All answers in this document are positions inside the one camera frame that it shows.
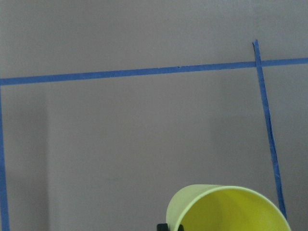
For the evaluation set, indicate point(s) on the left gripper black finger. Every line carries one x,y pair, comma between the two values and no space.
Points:
165,227

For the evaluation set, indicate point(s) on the yellow paper cup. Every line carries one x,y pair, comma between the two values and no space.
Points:
202,207

